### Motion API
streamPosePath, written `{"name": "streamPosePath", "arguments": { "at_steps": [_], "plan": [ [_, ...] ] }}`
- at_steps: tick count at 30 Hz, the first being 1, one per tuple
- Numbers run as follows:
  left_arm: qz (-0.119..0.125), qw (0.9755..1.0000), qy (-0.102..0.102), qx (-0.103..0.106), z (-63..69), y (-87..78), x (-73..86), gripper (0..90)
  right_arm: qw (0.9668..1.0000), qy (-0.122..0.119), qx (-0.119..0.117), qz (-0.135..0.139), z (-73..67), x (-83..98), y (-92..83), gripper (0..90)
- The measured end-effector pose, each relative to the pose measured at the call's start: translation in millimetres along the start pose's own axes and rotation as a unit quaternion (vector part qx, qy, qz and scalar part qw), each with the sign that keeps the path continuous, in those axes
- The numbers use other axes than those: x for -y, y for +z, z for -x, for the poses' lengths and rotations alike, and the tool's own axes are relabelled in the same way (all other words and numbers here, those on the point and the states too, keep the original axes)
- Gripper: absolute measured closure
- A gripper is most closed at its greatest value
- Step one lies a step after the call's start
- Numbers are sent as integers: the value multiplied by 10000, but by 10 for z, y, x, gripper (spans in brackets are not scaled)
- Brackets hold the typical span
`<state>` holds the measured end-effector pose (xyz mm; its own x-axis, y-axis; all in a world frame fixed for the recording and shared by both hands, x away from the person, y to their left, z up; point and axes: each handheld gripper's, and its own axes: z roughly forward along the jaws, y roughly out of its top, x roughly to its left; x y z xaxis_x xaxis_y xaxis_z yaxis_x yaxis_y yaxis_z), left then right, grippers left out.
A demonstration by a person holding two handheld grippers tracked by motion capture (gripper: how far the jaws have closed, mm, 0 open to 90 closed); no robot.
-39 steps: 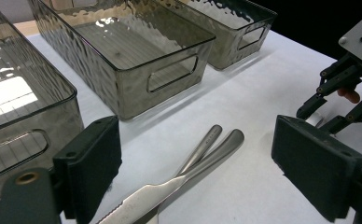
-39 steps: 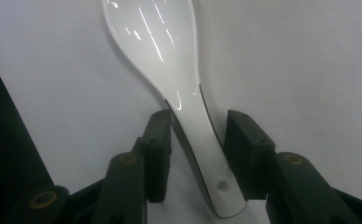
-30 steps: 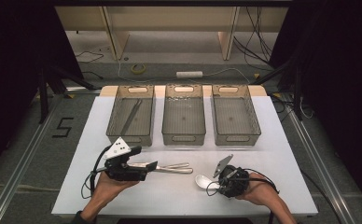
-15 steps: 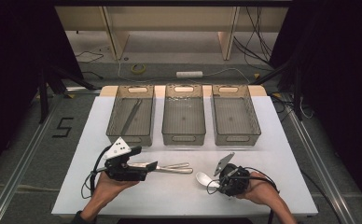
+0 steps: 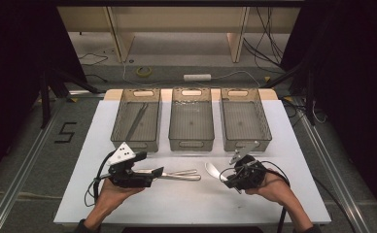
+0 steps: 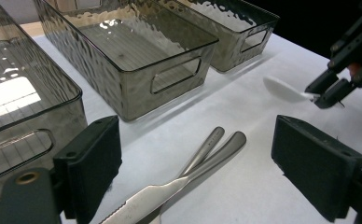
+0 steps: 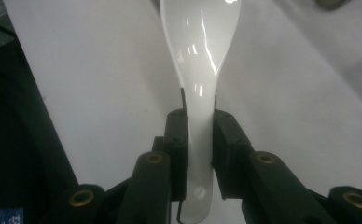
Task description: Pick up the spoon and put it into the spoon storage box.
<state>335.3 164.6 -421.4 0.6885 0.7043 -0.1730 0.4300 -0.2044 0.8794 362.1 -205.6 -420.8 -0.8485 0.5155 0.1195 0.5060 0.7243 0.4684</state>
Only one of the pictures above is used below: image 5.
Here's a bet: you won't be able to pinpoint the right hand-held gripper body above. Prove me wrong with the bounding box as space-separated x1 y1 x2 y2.
223 140 269 192

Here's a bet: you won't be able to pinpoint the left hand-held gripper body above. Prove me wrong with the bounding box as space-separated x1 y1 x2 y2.
107 141 154 189

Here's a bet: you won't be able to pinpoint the white ceramic spoon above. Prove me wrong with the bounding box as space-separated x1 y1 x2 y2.
204 161 243 195

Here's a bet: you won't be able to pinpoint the smoky clear plastic bin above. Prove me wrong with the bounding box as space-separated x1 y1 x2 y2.
168 86 216 152
110 87 162 153
220 87 273 152

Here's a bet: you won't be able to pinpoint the metal chopstick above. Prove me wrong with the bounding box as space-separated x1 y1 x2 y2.
127 102 150 141
124 103 146 142

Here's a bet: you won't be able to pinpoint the person's right hand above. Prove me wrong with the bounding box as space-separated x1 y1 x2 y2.
244 173 291 206

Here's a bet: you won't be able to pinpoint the person's left hand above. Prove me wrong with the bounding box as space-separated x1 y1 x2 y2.
93 179 146 221

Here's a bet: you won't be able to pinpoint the yellow tape roll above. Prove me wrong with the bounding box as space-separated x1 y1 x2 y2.
136 65 154 79

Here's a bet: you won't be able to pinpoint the black metal stand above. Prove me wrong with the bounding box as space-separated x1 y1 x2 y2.
40 67 101 129
260 61 318 126

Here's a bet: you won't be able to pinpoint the white power strip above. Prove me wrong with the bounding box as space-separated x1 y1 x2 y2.
183 73 213 83

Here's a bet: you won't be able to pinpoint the black curtain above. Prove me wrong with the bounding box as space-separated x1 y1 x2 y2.
280 0 377 224
0 0 87 190

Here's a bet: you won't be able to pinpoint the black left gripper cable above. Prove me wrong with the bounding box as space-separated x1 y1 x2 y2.
84 150 117 208

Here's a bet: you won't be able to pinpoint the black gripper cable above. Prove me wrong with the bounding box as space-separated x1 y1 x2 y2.
219 159 291 233
84 150 117 208

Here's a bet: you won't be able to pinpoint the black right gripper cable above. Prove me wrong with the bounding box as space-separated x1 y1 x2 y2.
219 159 291 233

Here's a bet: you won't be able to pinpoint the tangled floor cables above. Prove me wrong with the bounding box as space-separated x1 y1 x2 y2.
282 96 327 126

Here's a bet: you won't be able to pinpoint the aluminium floor rail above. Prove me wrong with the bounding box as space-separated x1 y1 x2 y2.
292 96 374 233
0 96 68 233

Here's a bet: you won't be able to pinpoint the thin black floor cable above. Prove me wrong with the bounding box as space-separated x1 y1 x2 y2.
78 52 109 67

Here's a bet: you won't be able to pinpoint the light wooden shelf frame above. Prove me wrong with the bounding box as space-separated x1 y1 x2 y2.
56 6 301 64

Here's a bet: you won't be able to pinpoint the black cable bundle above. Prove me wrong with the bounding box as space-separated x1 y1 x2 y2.
243 6 286 71

